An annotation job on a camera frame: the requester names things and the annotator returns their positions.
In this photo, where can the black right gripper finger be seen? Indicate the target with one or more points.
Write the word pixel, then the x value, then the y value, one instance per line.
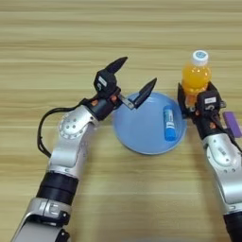
pixel 181 97
pixel 213 87

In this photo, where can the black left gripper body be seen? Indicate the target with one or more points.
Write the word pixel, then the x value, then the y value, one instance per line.
pixel 102 107

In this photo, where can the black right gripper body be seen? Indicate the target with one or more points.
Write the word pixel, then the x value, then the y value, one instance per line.
pixel 204 121

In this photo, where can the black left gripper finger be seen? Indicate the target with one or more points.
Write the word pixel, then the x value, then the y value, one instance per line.
pixel 145 93
pixel 116 65

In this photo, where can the orange juice bottle white cap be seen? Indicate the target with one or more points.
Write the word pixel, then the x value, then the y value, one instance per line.
pixel 195 75

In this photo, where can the purple rectangular block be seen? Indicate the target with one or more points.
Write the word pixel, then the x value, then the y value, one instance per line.
pixel 233 124

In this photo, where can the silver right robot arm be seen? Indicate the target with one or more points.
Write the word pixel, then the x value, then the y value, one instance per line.
pixel 225 170

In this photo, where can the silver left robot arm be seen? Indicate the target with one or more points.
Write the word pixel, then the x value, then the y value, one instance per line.
pixel 67 151

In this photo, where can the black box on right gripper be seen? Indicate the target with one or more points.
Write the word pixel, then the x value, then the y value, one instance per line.
pixel 208 101

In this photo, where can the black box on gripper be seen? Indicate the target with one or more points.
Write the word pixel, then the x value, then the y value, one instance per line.
pixel 208 101
pixel 105 82

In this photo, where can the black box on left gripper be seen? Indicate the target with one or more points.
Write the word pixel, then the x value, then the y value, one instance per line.
pixel 105 82

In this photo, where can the blue glue stick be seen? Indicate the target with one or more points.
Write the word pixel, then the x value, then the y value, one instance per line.
pixel 169 124

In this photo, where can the light blue round plate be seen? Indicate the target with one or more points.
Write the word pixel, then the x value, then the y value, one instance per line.
pixel 141 129

